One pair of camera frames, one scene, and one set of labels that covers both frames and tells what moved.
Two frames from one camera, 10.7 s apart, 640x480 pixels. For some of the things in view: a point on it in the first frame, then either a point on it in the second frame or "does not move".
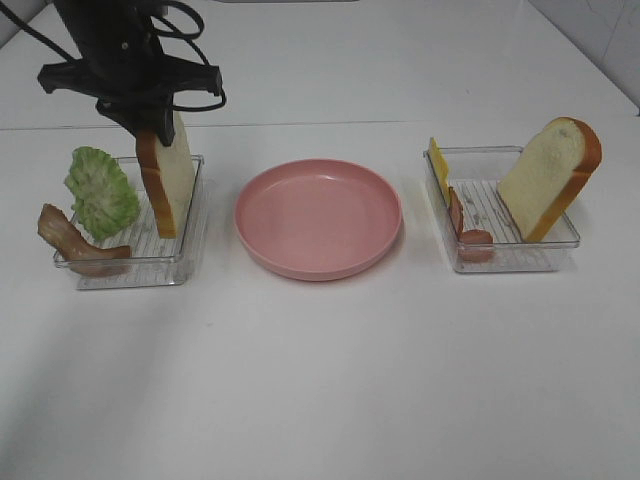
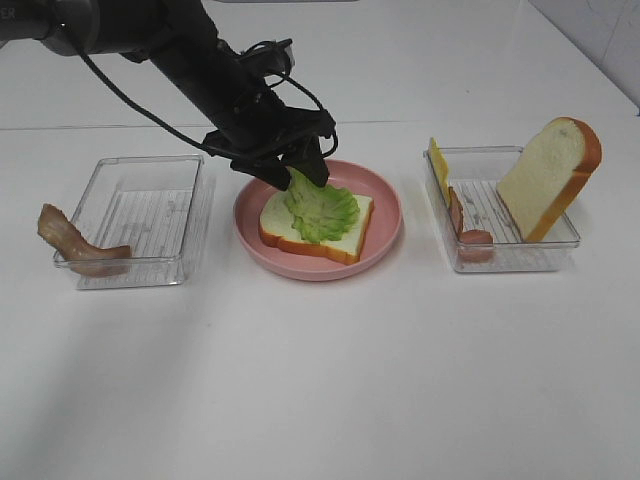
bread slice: x=169 y=175 to x=276 y=227
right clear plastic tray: x=475 y=174 does not move
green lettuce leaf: x=105 y=202 to x=319 y=213
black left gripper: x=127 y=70 to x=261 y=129
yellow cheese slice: x=440 y=165 does not move
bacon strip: x=76 y=250 does not move
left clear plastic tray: x=153 y=261 does not move
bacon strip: x=474 y=245 does not move
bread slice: x=549 y=176 does not move
